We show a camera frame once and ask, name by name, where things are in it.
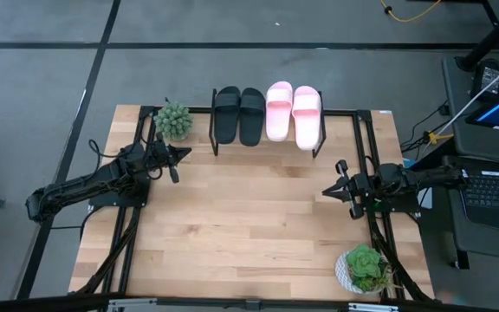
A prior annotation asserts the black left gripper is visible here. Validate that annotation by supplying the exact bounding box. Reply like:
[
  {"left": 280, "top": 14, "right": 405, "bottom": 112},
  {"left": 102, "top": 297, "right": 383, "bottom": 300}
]
[{"left": 146, "top": 132, "right": 193, "bottom": 185}]

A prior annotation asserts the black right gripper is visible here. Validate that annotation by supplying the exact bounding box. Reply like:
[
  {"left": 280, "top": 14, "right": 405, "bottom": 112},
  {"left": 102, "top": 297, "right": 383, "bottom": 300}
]
[{"left": 321, "top": 159, "right": 379, "bottom": 221}]

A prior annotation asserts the black slide sandal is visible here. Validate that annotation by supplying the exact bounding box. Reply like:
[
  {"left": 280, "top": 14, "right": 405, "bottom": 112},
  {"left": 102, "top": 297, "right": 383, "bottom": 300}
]
[
  {"left": 212, "top": 85, "right": 243, "bottom": 146},
  {"left": 237, "top": 87, "right": 268, "bottom": 148}
]

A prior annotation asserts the pink slide sandal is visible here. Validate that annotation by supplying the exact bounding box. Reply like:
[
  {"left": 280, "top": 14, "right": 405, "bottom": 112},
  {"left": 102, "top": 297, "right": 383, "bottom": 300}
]
[
  {"left": 264, "top": 80, "right": 295, "bottom": 143},
  {"left": 291, "top": 84, "right": 323, "bottom": 152}
]

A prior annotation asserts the pale green spiky potted plant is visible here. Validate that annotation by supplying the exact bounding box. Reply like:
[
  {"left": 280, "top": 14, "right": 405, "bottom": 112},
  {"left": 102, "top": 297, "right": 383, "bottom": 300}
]
[{"left": 152, "top": 101, "right": 195, "bottom": 143}]

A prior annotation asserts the green succulent in white pot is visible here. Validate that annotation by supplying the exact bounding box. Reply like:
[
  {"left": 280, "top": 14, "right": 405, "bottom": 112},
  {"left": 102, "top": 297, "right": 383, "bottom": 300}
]
[{"left": 334, "top": 243, "right": 401, "bottom": 296}]

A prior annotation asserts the yellow plug connector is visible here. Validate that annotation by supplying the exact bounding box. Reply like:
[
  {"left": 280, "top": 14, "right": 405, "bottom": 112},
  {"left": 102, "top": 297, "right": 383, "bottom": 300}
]
[{"left": 424, "top": 131, "right": 455, "bottom": 146}]

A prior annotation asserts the black side desk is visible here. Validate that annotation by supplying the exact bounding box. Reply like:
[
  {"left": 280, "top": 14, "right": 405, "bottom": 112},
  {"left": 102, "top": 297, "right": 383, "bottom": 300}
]
[{"left": 440, "top": 51, "right": 499, "bottom": 270}]

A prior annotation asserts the black laptop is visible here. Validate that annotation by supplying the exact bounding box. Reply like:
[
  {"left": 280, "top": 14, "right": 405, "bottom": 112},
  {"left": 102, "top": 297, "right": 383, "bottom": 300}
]
[{"left": 442, "top": 154, "right": 499, "bottom": 234}]

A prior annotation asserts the black power adapter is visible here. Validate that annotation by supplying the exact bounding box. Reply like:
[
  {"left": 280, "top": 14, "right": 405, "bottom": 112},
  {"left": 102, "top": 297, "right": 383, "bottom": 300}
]
[{"left": 470, "top": 57, "right": 499, "bottom": 101}]

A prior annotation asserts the black stand leg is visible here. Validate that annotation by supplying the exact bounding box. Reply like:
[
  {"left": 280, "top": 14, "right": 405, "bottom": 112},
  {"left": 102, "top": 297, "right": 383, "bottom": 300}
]
[{"left": 455, "top": 0, "right": 499, "bottom": 73}]

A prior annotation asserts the wooden shelf with black frame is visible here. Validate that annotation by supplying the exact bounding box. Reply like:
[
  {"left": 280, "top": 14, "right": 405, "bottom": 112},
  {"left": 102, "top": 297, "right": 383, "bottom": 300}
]
[{"left": 207, "top": 81, "right": 327, "bottom": 159}]

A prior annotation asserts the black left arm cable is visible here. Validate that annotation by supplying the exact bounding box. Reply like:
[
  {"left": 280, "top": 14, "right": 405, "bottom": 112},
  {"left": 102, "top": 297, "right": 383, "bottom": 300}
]
[{"left": 87, "top": 138, "right": 123, "bottom": 161}]

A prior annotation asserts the black aluminium table frame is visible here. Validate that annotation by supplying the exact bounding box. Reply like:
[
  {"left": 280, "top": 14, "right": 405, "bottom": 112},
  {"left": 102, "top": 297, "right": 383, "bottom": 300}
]
[{"left": 68, "top": 103, "right": 436, "bottom": 312}]

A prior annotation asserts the white cable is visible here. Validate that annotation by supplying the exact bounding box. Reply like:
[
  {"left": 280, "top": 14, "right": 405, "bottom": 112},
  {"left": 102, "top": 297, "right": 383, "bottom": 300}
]
[{"left": 422, "top": 53, "right": 499, "bottom": 152}]

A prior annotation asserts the yellow cable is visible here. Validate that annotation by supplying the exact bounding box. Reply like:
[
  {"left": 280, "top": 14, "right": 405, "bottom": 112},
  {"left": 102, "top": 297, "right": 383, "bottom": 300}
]
[{"left": 379, "top": 0, "right": 444, "bottom": 24}]

